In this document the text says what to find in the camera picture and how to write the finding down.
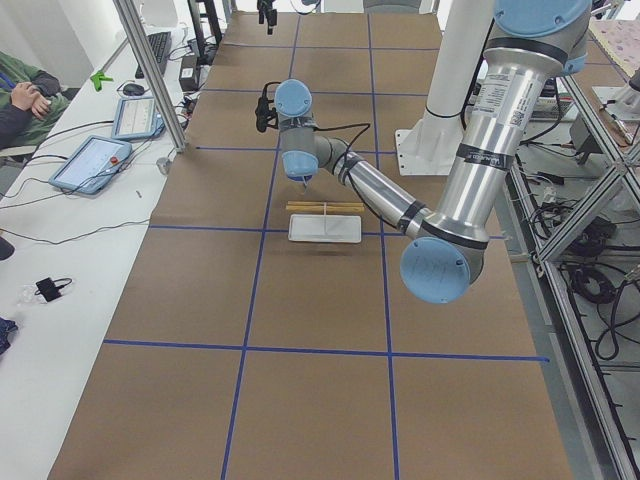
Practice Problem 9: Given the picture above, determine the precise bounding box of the blue towel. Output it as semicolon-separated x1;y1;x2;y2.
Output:
300;176;311;195

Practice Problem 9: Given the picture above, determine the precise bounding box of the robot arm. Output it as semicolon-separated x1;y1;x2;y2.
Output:
256;0;322;35
274;1;592;304

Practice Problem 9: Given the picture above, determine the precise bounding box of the white rack with wooden bars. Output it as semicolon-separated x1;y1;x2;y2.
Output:
286;201;364;244

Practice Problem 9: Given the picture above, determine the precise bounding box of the black power brick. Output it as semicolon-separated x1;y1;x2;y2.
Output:
178;54;200;92

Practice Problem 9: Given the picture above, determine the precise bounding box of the black keyboard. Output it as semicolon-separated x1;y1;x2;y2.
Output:
147;31;172;76

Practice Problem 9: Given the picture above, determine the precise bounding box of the black computer mouse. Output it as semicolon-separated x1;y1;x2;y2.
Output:
122;83;146;97

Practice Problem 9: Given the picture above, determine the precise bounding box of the far blue teach pendant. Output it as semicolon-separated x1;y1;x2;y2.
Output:
111;96;164;140

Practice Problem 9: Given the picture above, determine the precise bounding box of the blue teach pendant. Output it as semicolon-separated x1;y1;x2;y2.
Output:
48;135;133;195
111;96;164;140

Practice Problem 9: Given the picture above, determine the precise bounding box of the green plastic clamp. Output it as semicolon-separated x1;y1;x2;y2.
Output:
90;70;114;92

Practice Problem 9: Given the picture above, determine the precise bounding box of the small metal cylinder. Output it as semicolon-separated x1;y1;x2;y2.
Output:
156;157;172;175

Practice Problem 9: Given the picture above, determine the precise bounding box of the near blue teach pendant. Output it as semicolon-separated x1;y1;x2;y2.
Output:
48;135;133;195

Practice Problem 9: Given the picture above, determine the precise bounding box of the seated person in green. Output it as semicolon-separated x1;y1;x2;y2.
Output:
1;52;71;149

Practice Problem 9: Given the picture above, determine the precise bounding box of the small black adapter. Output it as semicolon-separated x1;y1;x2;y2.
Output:
35;277;73;303

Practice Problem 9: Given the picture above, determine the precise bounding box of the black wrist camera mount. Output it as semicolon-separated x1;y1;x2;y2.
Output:
255;94;279;133

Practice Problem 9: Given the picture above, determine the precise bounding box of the aluminium frame post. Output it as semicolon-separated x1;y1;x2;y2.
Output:
113;0;186;153

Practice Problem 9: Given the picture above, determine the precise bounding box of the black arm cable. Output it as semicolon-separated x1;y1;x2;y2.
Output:
260;80;401;226

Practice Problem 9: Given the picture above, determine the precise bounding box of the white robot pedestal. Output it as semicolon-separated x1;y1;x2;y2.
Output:
396;0;494;176

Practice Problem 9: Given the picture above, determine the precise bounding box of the aluminium frame cell structure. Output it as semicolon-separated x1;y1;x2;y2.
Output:
479;0;640;480

